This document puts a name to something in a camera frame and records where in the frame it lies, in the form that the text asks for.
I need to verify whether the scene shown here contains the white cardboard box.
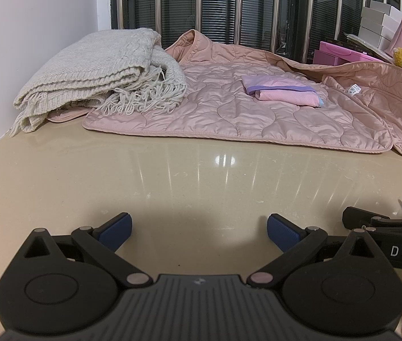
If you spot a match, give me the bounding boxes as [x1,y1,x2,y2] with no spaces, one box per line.
[361,6,398,26]
[359,17,396,37]
[369,0,402,21]
[358,26,394,49]

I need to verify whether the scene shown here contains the metal window grille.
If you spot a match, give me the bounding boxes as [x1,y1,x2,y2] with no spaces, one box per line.
[110,0,402,65]

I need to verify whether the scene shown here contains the pink quilted blanket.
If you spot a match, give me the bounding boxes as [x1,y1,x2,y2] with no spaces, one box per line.
[47,29,402,159]

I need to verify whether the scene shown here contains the pink purple-trimmed garment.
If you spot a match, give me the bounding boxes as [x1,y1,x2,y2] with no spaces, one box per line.
[241,74,326,108]

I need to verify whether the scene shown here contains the magenta flat box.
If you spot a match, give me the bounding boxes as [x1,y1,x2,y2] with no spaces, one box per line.
[313,41,394,66]

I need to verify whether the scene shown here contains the dark patterned packet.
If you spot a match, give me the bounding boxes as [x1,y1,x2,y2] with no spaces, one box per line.
[343,33,398,62]

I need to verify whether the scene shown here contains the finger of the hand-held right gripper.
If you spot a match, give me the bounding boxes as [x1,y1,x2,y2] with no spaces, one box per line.
[342,206,402,231]

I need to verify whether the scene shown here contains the cream knitted fringed blanket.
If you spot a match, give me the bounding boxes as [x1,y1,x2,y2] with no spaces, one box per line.
[9,27,188,138]

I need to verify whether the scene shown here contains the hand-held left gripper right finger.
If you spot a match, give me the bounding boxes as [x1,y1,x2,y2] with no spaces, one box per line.
[248,213,386,289]

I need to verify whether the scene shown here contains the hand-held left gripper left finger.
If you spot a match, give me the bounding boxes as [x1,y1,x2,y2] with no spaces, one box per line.
[17,212,154,289]

